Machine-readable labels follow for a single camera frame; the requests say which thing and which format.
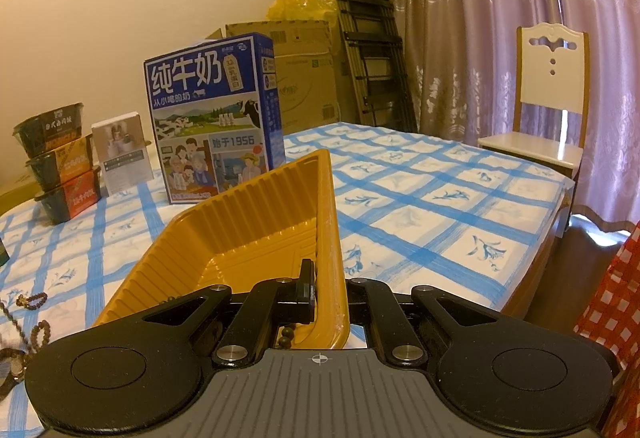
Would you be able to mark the yellow plastic bag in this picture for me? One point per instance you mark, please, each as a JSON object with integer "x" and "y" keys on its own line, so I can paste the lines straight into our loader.
{"x": 300, "y": 3}

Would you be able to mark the red checked cloth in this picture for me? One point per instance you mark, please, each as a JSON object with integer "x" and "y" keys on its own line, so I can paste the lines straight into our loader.
{"x": 615, "y": 318}

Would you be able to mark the green label instant noodle bowl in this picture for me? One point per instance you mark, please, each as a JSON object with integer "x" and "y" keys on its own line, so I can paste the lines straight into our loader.
{"x": 47, "y": 128}

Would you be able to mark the dark wristwatch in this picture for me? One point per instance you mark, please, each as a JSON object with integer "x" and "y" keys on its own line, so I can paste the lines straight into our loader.
{"x": 12, "y": 368}

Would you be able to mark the red label instant noodle bowl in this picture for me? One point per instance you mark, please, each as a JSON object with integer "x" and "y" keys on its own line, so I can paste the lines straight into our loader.
{"x": 70, "y": 198}

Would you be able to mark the black folding ladder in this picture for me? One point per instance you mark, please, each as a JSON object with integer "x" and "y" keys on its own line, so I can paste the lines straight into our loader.
{"x": 370, "y": 43}

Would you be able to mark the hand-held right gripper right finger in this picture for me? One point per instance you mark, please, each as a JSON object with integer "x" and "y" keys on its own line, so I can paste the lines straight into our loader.
{"x": 366, "y": 299}

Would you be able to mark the yellow plastic tray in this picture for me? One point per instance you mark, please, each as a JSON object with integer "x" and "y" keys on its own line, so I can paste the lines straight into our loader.
{"x": 260, "y": 223}

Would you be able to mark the blue milk carton box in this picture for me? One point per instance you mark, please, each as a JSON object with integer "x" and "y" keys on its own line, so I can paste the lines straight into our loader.
{"x": 210, "y": 118}

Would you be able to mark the small white printed box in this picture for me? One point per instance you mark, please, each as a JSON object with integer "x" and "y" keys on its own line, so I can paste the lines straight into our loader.
{"x": 122, "y": 153}

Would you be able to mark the pink patterned curtain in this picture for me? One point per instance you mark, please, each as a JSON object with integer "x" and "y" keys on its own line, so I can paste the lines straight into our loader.
{"x": 475, "y": 18}

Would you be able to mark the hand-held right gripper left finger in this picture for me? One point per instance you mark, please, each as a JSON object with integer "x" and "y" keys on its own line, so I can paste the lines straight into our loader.
{"x": 307, "y": 285}

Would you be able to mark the brown cardboard box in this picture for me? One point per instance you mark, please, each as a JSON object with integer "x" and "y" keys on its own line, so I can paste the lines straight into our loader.
{"x": 305, "y": 68}

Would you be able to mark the white wooden chair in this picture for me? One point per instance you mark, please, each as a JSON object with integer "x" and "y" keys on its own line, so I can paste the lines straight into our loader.
{"x": 550, "y": 83}

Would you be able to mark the orange label instant noodle bowl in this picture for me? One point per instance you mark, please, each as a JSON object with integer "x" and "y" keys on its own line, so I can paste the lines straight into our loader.
{"x": 62, "y": 161}

